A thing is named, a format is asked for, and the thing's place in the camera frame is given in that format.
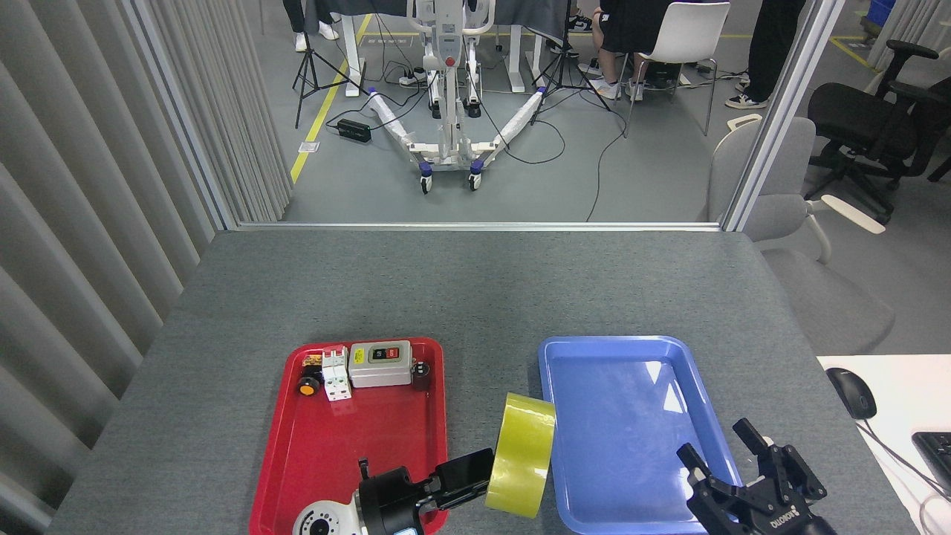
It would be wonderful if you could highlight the white plastic chair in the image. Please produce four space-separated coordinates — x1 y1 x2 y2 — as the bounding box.
623 1 732 139

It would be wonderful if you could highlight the grey office chair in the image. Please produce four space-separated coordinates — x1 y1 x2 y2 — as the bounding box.
706 115 896 356

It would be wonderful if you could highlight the yellow tape roll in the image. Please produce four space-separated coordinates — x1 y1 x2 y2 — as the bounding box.
484 392 556 519

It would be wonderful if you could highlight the grey two-button switch box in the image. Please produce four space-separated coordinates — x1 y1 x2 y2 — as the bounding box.
348 340 414 389

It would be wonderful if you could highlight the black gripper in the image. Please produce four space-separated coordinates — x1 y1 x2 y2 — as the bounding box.
359 448 496 535
676 418 837 535

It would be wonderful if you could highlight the white circuit breaker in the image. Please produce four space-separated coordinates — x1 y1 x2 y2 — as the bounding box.
321 346 353 402

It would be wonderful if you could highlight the grey pleated curtain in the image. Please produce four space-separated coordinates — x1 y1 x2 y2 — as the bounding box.
0 0 294 535

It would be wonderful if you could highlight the standing person with white shoes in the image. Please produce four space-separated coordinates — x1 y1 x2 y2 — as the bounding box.
282 0 341 53

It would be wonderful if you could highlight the silver table rail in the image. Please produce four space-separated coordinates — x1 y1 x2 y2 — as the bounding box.
238 221 721 233

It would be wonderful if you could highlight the white desk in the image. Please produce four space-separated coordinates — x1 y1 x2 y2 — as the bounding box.
817 354 951 535

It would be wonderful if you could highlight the silver post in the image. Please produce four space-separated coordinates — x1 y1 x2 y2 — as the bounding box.
123 0 242 231
722 0 848 233

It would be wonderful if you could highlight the black office chair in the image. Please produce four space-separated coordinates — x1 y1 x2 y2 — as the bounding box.
806 39 951 224

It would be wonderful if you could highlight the red plastic tray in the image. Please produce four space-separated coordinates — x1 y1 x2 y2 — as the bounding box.
249 337 449 535

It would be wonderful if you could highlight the blue plastic tray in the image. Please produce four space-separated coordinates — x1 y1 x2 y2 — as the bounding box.
537 335 744 535

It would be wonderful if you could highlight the black floor cable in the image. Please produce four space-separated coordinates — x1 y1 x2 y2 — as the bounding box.
475 97 567 166
585 111 629 222

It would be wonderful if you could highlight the black computer mouse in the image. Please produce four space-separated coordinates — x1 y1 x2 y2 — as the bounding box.
826 367 877 421

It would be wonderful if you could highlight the standing person in black trousers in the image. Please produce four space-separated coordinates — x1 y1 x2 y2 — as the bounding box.
725 0 808 111

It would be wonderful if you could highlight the seated person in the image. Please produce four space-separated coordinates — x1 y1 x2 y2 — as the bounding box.
568 0 714 102

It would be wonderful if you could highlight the black tripod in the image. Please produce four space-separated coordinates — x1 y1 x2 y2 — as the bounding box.
530 0 614 126
292 0 370 129

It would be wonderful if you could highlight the black keyboard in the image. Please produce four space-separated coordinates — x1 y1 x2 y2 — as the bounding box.
912 432 951 495

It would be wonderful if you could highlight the white wheeled stand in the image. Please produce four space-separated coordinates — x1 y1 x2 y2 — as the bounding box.
368 0 549 195

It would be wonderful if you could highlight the black mouse cable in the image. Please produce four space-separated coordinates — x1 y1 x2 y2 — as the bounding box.
860 418 951 497

